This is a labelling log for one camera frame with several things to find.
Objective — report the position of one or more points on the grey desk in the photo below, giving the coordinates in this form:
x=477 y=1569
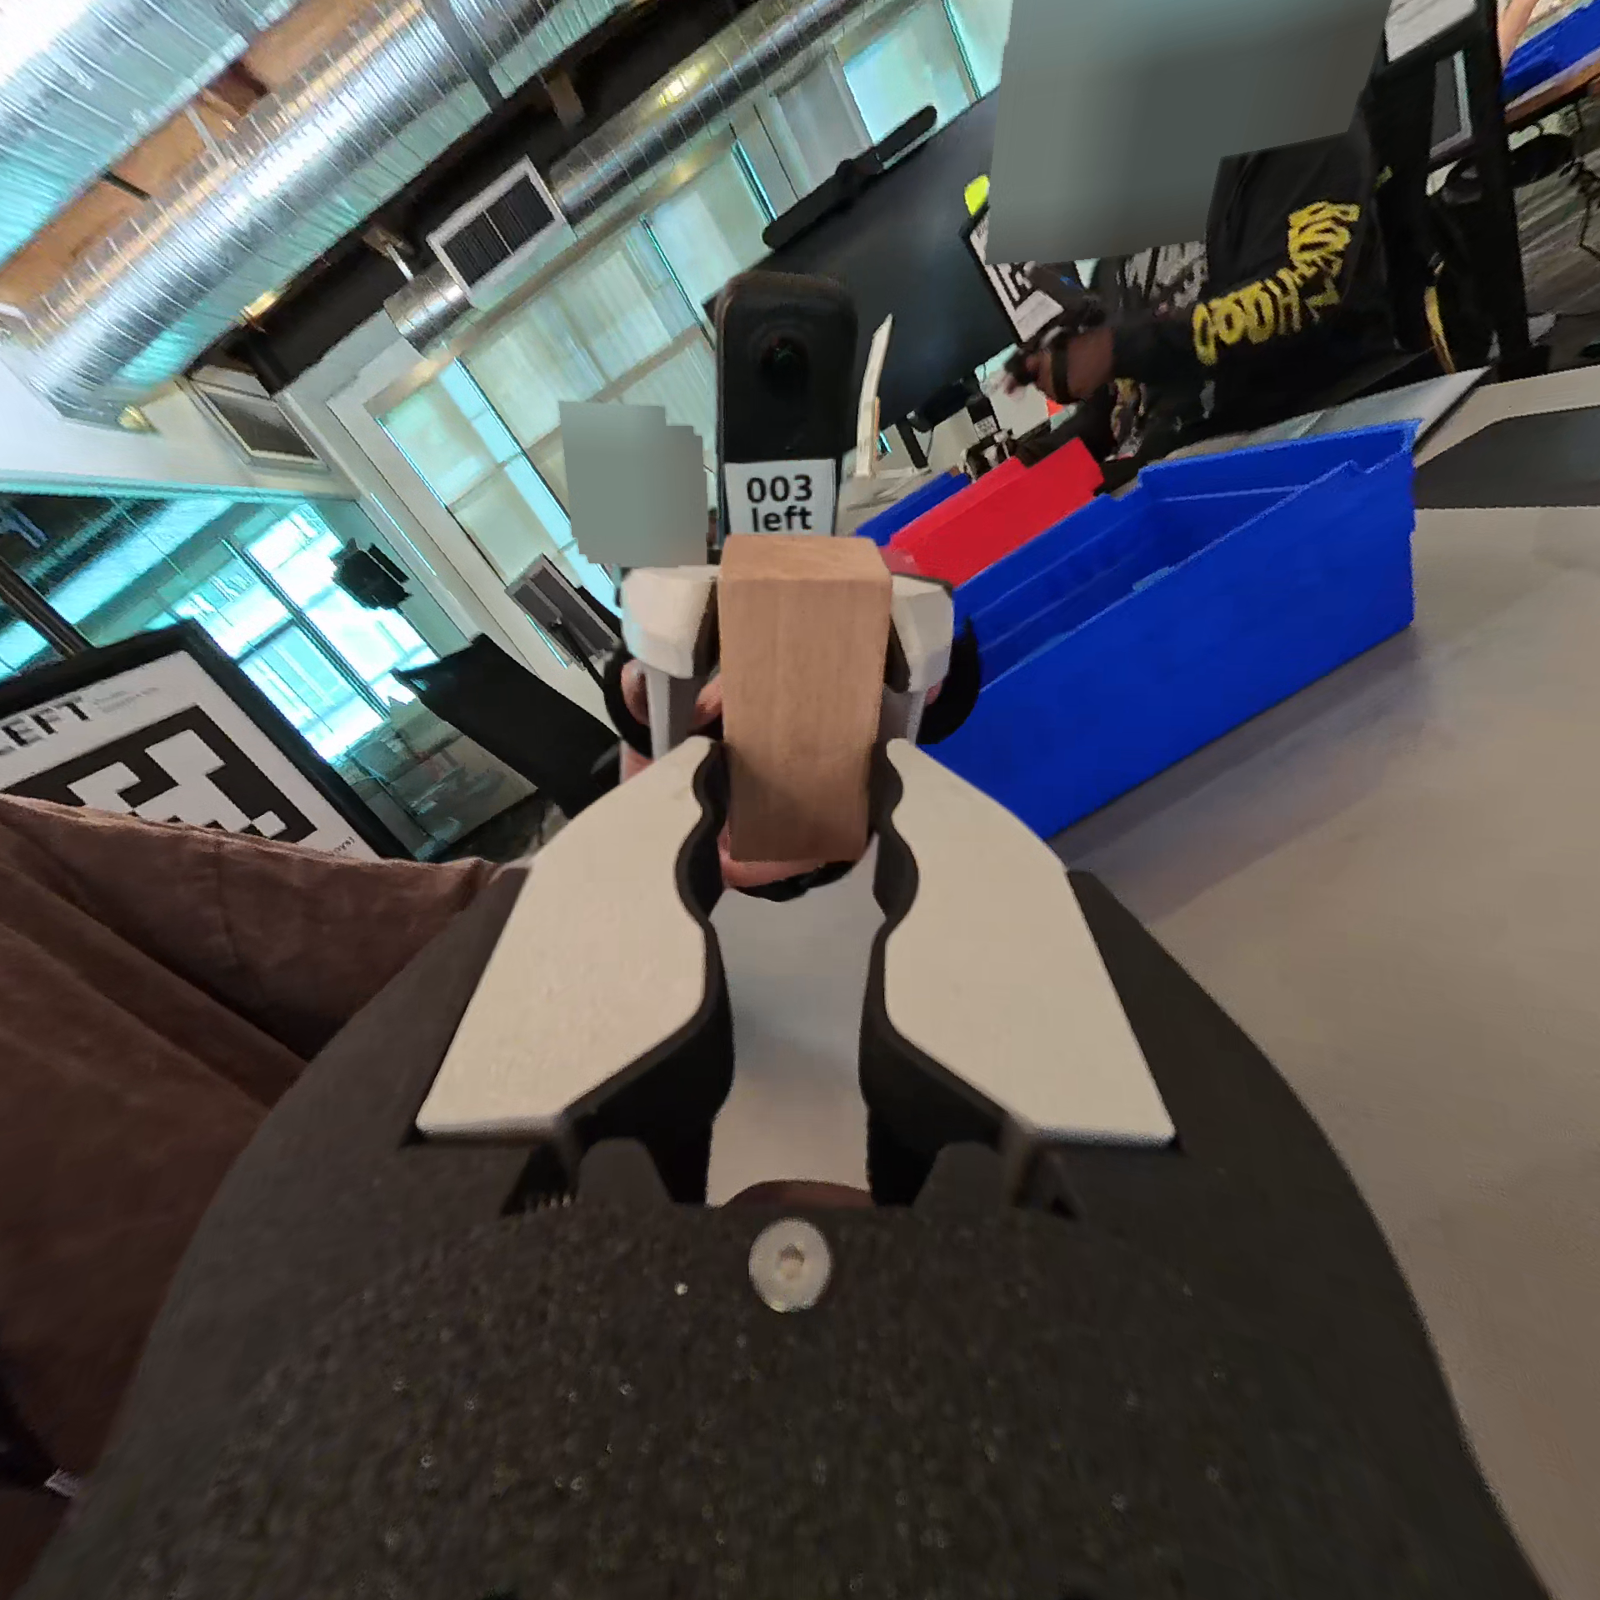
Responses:
x=1351 y=1000

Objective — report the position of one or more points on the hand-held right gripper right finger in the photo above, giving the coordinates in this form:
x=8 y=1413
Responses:
x=1014 y=988

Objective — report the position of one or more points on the natural wood block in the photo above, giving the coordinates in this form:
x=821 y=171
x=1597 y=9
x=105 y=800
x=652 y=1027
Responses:
x=806 y=701

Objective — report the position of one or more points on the person's left hand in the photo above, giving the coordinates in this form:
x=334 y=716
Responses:
x=776 y=876

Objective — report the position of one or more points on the black monitor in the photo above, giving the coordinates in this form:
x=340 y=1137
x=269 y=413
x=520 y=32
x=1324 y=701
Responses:
x=888 y=276

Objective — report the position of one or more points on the person's brown clothing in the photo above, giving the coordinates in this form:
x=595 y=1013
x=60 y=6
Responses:
x=176 y=1076

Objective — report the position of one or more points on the wall air vent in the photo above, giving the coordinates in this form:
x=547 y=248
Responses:
x=496 y=225

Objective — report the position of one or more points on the large tag board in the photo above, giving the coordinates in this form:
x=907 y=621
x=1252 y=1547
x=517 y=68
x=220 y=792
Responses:
x=162 y=762

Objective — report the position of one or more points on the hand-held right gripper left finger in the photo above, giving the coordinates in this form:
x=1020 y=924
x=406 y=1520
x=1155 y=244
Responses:
x=570 y=988

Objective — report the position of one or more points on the black office chair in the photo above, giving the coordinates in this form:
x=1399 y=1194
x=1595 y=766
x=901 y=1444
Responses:
x=513 y=712

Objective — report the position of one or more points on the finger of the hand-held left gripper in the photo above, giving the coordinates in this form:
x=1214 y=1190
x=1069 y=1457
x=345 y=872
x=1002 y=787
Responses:
x=671 y=646
x=920 y=646

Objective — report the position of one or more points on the small blue plastic bin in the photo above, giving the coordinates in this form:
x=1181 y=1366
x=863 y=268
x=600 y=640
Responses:
x=905 y=512

